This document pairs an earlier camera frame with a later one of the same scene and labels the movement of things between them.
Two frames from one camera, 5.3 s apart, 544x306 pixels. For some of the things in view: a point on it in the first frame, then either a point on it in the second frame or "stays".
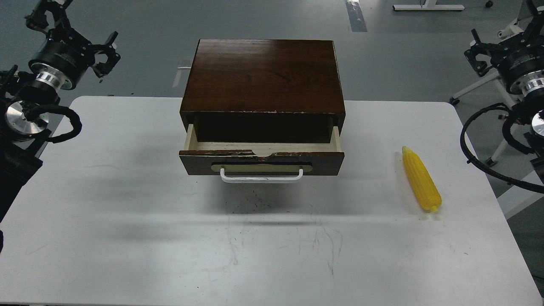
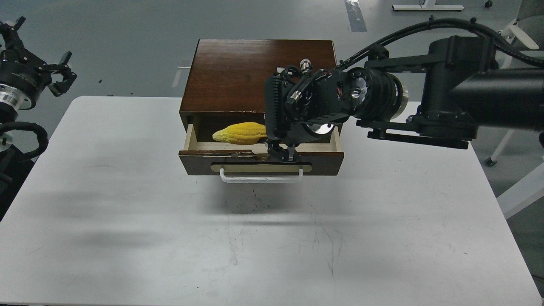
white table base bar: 428,5 stays
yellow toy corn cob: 426,190 -> 245,133
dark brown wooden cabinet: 264,91 stays
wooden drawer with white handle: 262,162 stays
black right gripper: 519,59 -> 298,105
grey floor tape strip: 356,16 stays
